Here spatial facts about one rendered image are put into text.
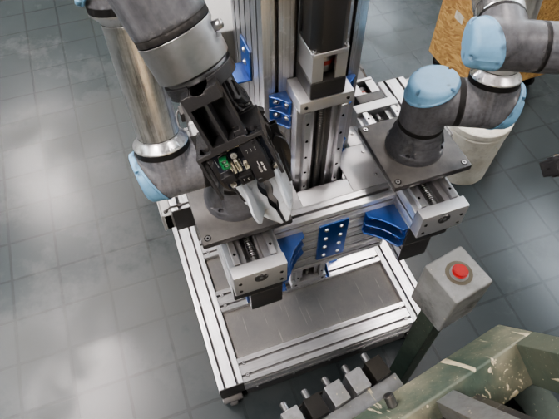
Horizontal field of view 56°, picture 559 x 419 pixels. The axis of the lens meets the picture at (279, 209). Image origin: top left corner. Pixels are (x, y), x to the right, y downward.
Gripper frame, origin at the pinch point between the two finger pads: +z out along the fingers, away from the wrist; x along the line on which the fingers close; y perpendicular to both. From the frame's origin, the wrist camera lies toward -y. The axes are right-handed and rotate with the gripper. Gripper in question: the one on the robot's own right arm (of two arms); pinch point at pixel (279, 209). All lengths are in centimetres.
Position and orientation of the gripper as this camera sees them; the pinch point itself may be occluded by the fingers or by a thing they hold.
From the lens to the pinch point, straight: 63.1
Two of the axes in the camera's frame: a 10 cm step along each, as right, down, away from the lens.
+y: 1.2, 5.6, -8.2
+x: 9.0, -4.0, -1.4
